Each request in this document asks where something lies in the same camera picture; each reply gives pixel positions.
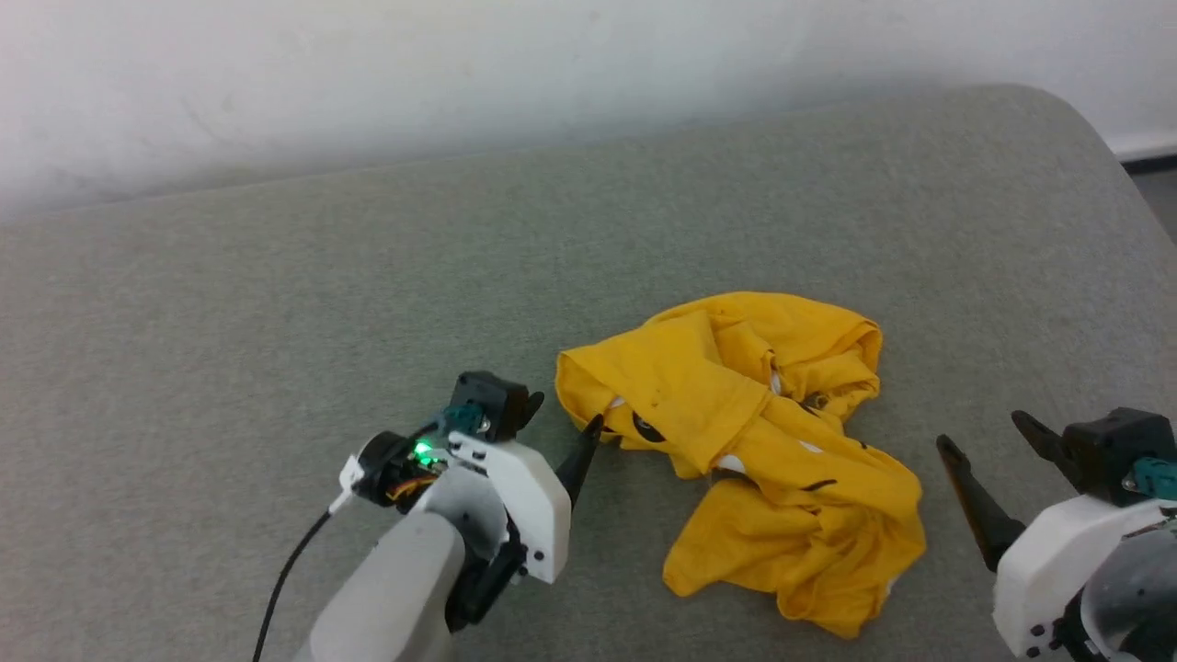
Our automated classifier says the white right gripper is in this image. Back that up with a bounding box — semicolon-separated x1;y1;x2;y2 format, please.
936;410;1177;662

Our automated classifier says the yellow printed t-shirt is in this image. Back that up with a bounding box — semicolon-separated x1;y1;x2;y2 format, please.
554;291;928;640

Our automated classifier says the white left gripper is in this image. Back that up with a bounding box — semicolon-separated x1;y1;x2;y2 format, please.
418;391;605;632

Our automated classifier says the white baseboard strip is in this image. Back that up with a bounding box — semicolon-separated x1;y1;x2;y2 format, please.
1108;129;1177;165

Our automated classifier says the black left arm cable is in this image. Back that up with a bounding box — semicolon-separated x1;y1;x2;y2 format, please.
253;506;334;662

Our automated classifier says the grey fabric sofa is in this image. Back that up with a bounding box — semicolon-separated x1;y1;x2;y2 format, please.
0;83;1177;662

